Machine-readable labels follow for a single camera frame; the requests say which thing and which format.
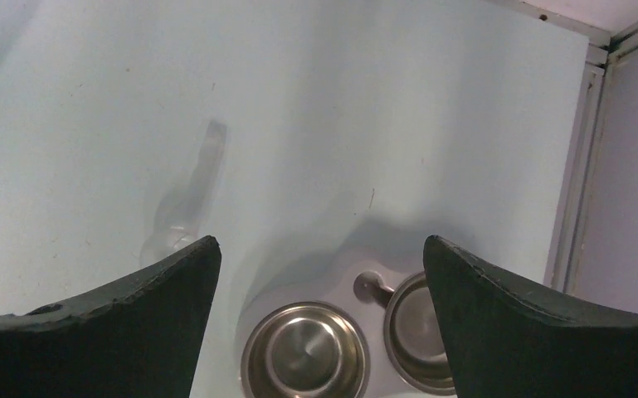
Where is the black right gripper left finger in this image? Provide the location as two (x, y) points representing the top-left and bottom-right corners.
(0, 236), (222, 397)

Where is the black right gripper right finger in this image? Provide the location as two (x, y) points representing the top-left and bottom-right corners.
(423, 235), (638, 397)

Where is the clear plastic scoop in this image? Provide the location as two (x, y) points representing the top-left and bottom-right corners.
(139, 119), (228, 269)

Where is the steel bowl far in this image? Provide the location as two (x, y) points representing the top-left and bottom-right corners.
(383, 272), (455, 396)

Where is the steel bowl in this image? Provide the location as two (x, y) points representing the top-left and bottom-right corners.
(240, 301), (371, 397)
(383, 272), (455, 396)

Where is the steel bowl near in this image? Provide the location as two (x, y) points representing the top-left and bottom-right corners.
(240, 301), (371, 397)

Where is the white double bowl stand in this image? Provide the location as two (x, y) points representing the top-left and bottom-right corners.
(236, 249), (455, 397)

